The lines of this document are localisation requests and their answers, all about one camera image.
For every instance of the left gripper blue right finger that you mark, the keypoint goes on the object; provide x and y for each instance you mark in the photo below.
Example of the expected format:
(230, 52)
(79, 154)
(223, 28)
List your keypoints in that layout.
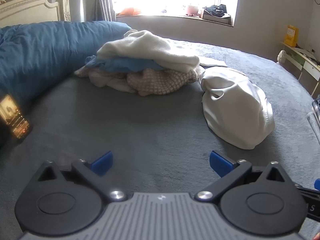
(221, 164)

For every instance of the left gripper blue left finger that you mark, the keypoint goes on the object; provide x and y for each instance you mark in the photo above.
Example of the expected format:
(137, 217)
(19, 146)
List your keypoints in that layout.
(103, 164)

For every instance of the white bear print sweatshirt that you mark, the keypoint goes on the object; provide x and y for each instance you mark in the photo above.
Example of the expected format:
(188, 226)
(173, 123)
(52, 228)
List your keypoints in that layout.
(235, 108)

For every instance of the dark clothes on windowsill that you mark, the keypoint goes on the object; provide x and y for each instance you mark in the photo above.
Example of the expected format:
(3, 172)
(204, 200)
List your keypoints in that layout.
(216, 13)

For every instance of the grey bed sheet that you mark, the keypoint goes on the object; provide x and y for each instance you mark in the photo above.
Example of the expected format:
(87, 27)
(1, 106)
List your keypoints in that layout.
(160, 143)

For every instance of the stack of folded jeans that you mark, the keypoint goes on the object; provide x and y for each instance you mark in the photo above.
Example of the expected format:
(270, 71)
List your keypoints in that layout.
(314, 118)

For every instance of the light blue garment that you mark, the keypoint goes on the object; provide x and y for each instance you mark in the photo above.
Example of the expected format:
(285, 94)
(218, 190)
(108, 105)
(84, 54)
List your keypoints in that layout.
(121, 64)

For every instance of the smartphone with lit screen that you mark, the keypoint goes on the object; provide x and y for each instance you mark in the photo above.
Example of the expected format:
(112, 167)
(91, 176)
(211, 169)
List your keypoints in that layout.
(12, 116)

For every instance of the white yarn ball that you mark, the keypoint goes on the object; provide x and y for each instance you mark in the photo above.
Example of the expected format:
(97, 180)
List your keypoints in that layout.
(281, 58)

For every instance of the cream fleece garment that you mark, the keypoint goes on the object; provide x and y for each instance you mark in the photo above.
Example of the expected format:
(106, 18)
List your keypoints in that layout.
(145, 45)

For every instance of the white and green desk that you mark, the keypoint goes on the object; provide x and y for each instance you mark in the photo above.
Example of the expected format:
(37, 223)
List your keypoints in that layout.
(303, 69)

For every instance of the blue duvet roll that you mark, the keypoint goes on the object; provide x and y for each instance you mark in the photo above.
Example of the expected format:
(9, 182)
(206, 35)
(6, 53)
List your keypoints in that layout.
(36, 56)

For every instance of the yellow box on desk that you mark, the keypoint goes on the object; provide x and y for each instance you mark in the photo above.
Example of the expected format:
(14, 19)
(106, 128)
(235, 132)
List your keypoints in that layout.
(291, 36)

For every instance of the orange object on windowsill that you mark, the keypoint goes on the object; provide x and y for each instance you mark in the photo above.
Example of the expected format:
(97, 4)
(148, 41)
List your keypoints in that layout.
(129, 12)

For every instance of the pink pot on windowsill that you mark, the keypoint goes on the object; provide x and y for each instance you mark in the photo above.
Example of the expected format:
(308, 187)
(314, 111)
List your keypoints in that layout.
(192, 11)

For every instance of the grey curtain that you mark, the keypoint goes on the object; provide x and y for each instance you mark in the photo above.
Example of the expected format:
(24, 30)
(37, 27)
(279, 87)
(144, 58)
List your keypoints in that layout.
(99, 10)

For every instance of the cream carved headboard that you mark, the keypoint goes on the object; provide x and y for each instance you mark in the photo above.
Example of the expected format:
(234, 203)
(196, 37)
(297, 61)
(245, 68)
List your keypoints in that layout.
(14, 12)

